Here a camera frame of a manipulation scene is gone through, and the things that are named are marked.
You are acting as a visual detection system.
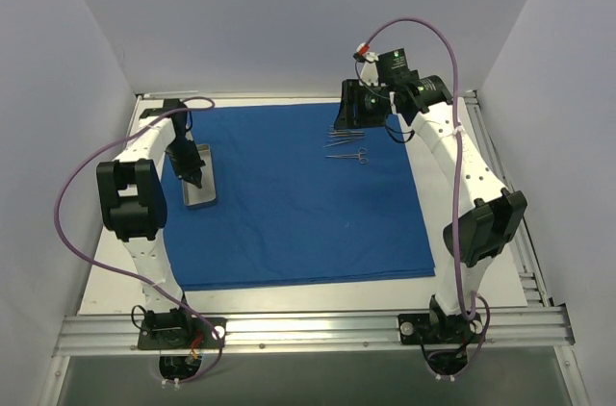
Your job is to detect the steel straight long tweezers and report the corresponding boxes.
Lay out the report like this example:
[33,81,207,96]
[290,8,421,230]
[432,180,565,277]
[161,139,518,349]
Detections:
[323,138,363,148]

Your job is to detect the steel ring-handled forceps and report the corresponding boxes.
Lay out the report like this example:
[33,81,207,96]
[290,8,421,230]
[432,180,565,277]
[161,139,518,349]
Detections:
[326,148,369,165]

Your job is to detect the blue surgical cloth wrap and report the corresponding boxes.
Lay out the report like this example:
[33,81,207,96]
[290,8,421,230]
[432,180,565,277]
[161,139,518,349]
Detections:
[162,104,435,292]

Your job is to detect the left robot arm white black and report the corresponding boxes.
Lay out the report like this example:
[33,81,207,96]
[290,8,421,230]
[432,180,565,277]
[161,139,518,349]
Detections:
[96,99,205,347]

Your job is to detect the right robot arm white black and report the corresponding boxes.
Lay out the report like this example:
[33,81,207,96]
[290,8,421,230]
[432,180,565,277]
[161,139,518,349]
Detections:
[333,45,527,342]

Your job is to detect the stainless steel tray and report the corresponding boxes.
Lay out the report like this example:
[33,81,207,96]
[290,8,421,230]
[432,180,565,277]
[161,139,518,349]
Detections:
[182,143,218,209]

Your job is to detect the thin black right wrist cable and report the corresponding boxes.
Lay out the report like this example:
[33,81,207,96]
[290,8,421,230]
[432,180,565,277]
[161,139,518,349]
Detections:
[383,121,416,144]

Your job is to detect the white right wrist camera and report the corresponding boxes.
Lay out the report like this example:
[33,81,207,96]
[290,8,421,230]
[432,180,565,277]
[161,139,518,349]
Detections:
[353,43,379,87]

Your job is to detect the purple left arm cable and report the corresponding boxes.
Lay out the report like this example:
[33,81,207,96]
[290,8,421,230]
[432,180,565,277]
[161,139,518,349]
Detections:
[53,95,227,386]

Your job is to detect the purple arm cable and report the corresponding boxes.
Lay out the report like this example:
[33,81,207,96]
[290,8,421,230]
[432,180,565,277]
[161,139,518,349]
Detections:
[53,95,227,386]
[365,16,491,378]

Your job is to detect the aluminium back frame rail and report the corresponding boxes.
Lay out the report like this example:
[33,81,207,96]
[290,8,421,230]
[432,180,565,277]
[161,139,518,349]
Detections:
[135,89,477,100]

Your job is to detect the aluminium frame rail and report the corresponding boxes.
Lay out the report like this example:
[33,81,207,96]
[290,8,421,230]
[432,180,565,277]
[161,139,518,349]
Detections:
[135,89,477,100]
[463,90,553,307]
[53,306,575,357]

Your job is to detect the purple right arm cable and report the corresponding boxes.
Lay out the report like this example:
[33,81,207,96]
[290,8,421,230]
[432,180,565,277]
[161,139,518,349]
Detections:
[365,16,491,378]

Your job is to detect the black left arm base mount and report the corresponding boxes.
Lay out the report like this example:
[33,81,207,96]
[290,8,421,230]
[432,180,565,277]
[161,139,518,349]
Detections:
[137,312,219,350]

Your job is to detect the aluminium front frame rail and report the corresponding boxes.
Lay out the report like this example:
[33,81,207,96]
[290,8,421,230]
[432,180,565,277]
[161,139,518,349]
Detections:
[53,306,575,357]

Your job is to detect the aluminium right frame rail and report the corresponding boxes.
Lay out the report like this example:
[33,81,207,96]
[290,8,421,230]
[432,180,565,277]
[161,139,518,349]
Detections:
[463,90,553,307]

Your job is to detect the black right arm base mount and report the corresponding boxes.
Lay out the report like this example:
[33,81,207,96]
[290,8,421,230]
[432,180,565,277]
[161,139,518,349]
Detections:
[397,313,483,345]

